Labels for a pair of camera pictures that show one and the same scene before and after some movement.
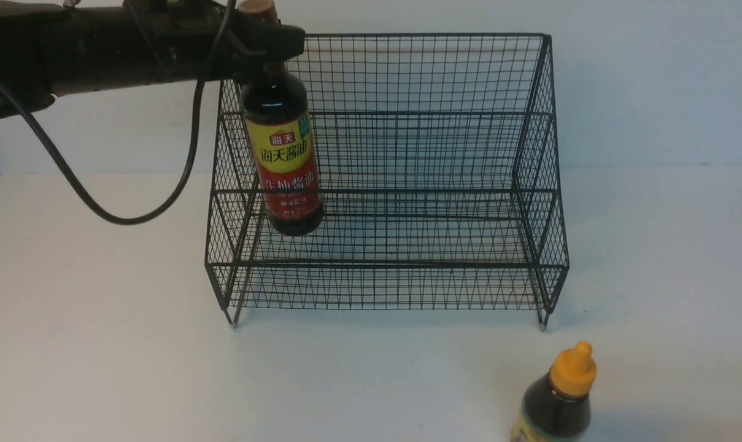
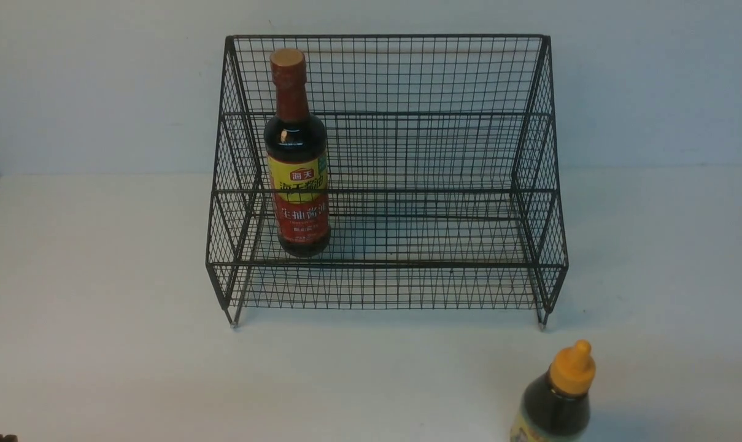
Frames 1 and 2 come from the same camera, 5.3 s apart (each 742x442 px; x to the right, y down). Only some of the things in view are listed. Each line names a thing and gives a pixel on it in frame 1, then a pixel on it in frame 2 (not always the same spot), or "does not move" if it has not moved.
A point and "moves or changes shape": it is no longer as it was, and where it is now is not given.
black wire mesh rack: x=440 y=186 does not move
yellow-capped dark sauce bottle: x=556 y=404 does not move
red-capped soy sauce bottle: x=277 y=113 moves or changes shape
